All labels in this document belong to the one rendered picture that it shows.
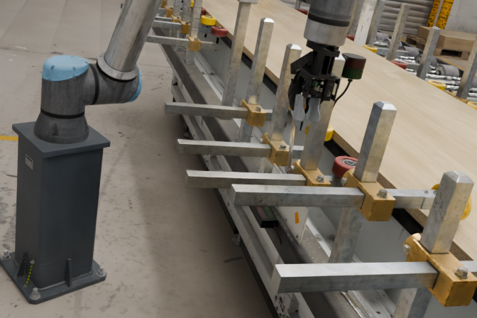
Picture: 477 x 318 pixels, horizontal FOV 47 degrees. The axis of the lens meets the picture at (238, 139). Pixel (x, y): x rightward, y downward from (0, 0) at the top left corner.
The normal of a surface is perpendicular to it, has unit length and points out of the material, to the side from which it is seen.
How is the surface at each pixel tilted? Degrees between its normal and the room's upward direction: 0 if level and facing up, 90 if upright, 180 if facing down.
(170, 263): 0
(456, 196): 90
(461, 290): 90
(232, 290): 0
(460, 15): 90
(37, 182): 90
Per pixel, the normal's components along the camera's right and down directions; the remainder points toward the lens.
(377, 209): 0.27, 0.40
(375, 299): 0.18, -0.91
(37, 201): -0.72, 0.14
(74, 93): 0.60, 0.40
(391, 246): -0.95, -0.06
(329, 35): 0.04, 0.38
